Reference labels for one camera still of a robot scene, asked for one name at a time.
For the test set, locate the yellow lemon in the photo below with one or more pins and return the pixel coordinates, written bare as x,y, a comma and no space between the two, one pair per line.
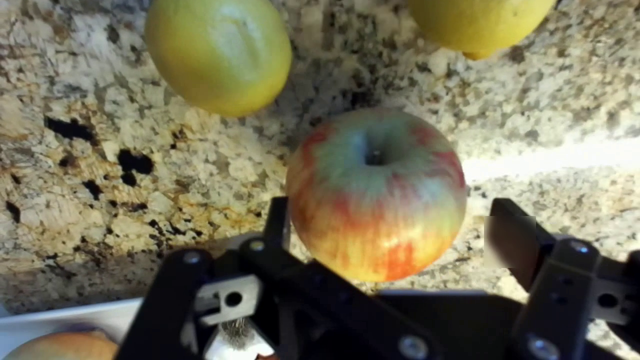
226,56
478,28

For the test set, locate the white rectangular plate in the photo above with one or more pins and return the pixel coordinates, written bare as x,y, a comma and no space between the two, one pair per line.
113,319

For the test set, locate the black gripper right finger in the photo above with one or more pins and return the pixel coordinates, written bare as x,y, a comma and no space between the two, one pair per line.
568,284

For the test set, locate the red yellow apple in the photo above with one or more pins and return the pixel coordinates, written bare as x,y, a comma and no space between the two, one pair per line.
377,195

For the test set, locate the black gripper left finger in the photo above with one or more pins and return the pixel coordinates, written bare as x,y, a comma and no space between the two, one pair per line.
195,294

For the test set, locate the yellow onion right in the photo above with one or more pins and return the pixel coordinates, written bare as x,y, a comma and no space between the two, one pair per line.
66,347

